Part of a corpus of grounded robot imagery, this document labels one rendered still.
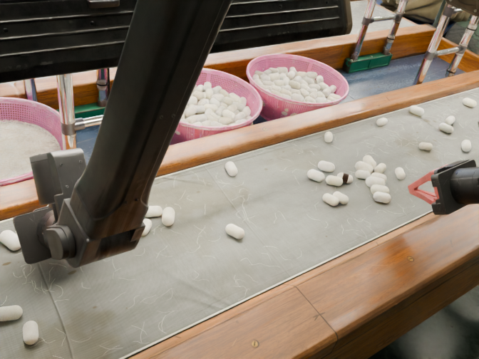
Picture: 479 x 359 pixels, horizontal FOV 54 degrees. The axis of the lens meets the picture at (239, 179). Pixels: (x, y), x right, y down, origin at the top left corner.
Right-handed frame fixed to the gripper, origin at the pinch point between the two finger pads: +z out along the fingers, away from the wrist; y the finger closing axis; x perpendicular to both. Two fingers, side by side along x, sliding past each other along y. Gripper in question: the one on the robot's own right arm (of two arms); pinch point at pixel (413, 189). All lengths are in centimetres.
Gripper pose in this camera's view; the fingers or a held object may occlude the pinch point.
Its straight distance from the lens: 87.8
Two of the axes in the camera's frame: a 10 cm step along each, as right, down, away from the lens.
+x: 2.6, 9.6, 0.8
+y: -8.2, 2.6, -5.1
